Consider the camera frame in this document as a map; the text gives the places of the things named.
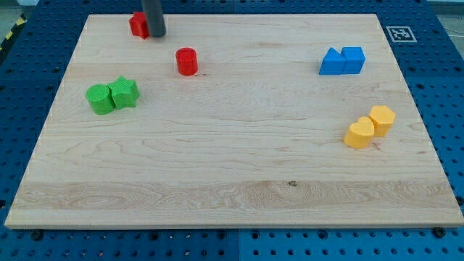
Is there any green star block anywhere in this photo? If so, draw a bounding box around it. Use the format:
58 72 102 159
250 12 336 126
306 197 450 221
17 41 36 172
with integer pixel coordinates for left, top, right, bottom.
108 76 140 109

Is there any red star block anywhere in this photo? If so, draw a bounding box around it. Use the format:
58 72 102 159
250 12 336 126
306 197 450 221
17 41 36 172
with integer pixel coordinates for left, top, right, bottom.
129 12 149 39

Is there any light wooden board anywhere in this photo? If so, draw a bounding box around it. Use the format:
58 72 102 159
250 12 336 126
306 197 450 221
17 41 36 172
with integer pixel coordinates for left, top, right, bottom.
5 14 463 230

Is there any red cylinder block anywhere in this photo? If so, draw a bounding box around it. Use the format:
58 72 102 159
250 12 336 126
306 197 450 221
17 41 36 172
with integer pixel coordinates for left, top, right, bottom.
175 47 198 76

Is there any blue triangle block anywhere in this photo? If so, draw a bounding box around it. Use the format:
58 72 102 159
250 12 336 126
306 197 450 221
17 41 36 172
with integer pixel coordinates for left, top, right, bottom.
319 47 346 75

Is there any yellow heart block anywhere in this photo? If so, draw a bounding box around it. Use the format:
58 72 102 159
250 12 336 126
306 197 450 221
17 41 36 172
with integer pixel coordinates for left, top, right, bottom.
343 117 375 149

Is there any green cylinder block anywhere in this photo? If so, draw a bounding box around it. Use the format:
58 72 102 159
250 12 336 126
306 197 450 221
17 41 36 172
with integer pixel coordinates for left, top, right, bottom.
86 84 115 115

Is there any blue cube block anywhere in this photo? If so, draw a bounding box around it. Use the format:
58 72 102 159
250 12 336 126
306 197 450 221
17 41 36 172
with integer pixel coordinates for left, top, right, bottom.
341 46 365 74

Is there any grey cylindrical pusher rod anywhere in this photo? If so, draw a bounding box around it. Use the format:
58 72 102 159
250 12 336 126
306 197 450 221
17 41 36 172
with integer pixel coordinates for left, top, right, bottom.
141 0 166 38

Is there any yellow hexagon block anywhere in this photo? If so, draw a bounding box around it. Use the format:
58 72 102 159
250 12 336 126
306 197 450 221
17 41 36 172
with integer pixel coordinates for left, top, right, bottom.
369 105 396 137

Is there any white fiducial marker tag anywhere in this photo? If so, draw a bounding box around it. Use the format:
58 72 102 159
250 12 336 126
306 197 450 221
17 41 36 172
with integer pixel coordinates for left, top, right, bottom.
386 25 417 43

